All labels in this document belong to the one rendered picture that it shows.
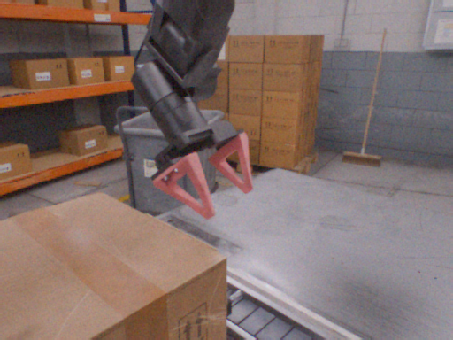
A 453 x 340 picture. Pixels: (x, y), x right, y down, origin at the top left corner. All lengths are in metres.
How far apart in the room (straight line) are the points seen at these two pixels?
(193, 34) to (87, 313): 0.30
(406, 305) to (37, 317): 0.74
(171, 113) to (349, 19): 4.55
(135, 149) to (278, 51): 1.69
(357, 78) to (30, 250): 4.62
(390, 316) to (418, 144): 4.12
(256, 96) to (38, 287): 3.41
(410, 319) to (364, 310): 0.08
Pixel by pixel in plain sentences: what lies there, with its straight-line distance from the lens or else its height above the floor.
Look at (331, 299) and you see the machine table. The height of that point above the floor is 0.83.
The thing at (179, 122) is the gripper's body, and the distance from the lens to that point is 0.46.
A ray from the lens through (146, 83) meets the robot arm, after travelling 0.48.
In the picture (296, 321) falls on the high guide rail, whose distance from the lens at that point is 0.62.
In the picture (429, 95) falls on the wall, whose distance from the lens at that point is 4.82.
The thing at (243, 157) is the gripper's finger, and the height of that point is 1.21.
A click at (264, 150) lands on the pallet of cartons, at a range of 3.81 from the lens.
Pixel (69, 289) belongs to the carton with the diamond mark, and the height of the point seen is 1.12.
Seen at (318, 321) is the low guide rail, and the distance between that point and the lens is 0.70.
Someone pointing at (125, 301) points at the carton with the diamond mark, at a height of 1.12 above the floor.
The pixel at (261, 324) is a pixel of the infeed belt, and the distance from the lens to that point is 0.73.
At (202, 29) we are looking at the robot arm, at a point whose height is 1.37.
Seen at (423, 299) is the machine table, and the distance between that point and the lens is 0.97.
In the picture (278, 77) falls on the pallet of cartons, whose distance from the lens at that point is 3.64.
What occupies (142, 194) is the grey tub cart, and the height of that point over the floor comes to 0.31.
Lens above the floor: 1.37
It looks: 20 degrees down
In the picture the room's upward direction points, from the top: straight up
